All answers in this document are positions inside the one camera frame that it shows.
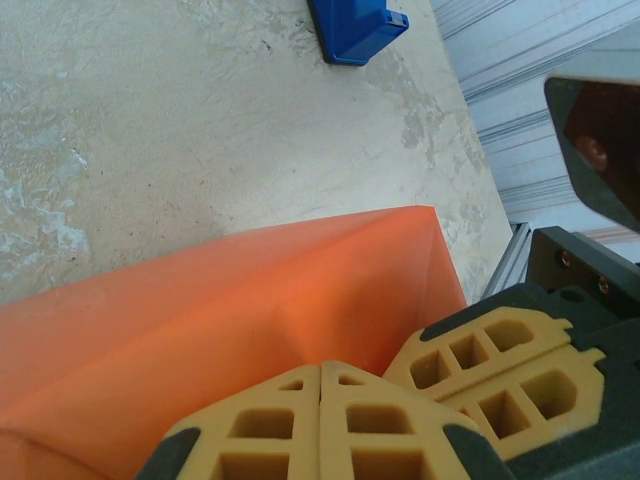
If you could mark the right black wrist camera box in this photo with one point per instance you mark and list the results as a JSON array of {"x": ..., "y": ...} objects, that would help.
[{"x": 600, "y": 145}]

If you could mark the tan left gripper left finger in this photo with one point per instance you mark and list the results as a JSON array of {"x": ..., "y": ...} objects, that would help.
[{"x": 265, "y": 440}]

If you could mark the blue tape dispenser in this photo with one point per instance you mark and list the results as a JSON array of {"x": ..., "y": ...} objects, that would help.
[{"x": 360, "y": 30}]

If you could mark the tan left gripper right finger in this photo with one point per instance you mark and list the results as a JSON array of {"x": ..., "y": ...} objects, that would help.
[{"x": 380, "y": 440}]

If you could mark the aluminium table frame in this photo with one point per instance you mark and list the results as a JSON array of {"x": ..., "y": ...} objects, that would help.
[{"x": 507, "y": 260}]

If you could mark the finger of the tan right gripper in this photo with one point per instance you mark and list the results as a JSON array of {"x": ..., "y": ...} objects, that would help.
[
  {"x": 450, "y": 350},
  {"x": 525, "y": 400}
]

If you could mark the orange wrapping paper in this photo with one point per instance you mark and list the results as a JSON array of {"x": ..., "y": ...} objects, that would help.
[{"x": 200, "y": 325}]

